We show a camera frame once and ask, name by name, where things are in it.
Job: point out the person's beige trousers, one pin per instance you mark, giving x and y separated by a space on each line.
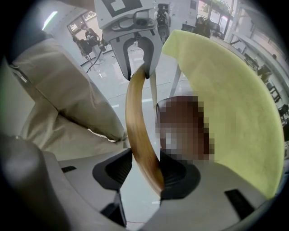
63 90

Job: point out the table with yellow cloth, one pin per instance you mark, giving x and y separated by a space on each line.
176 81

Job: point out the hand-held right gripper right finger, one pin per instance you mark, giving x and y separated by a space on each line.
203 203

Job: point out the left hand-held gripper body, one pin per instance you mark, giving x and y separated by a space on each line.
126 20

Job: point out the yellow-green tablecloth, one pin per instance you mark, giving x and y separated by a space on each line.
237 112

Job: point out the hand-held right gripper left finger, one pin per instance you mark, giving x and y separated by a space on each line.
74 185

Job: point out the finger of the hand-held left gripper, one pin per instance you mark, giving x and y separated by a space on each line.
154 49
119 54

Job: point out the wooden chair with brown seat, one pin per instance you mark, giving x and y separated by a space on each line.
137 126

